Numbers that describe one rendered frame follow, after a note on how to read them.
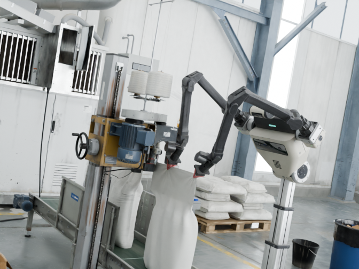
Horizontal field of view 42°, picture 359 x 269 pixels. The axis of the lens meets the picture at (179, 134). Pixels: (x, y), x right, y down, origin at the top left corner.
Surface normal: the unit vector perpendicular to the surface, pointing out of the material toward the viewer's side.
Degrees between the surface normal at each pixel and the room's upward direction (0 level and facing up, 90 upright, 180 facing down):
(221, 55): 90
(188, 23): 90
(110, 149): 90
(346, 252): 93
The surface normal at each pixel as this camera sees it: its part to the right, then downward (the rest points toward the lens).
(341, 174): -0.80, -0.10
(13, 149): 0.58, 0.14
